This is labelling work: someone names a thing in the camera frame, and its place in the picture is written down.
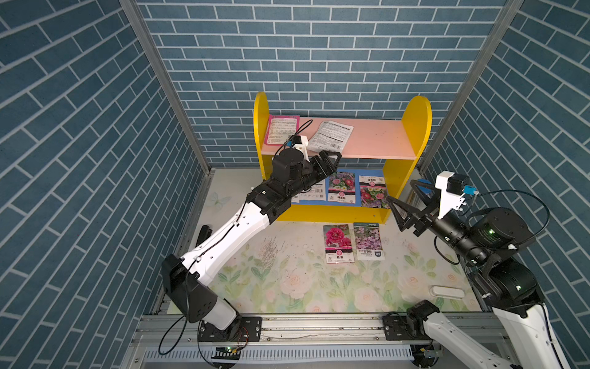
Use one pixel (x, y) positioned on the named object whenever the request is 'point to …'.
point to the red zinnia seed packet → (373, 191)
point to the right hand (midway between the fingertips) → (404, 191)
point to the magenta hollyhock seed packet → (338, 244)
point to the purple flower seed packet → (368, 241)
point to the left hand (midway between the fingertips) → (344, 161)
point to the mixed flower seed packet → (342, 187)
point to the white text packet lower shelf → (317, 192)
